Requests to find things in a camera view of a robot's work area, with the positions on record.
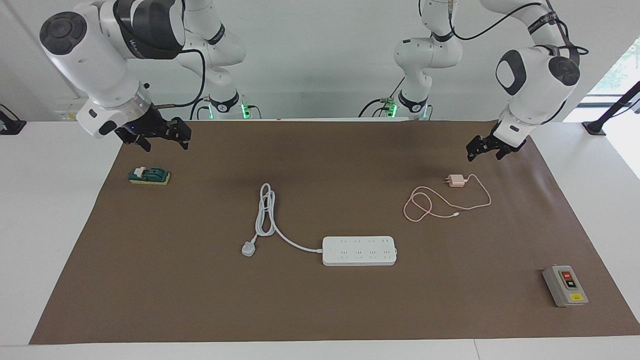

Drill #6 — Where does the pink charging cable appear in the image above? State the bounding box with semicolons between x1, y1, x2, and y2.
403;173;493;221

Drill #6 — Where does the white power strip with cord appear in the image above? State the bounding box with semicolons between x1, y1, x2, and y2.
241;183;398;267

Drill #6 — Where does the black clamp stand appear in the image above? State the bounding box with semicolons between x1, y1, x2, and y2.
582;81;640;137

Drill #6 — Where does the brown table mat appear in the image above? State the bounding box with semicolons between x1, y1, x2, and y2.
29;120;640;346

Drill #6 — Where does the black right base cable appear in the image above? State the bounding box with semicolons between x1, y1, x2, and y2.
191;96;211;121

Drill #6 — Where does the black base cable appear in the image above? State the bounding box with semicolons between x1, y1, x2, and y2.
191;96;211;121
358;75;407;119

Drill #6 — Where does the green knife switch yellow base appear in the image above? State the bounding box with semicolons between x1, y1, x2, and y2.
128;166;171;186

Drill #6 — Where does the white wall outlet box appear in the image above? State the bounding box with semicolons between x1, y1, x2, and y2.
54;102;83;122

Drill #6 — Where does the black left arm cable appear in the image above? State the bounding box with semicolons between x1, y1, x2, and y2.
447;0;590;57

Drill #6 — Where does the black left base cable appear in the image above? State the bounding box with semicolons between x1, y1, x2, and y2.
358;75;407;119

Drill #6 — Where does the black clamp mount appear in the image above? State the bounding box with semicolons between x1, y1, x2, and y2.
0;103;27;136

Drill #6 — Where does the grey on-off switch box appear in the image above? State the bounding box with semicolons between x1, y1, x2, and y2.
542;265;589;308

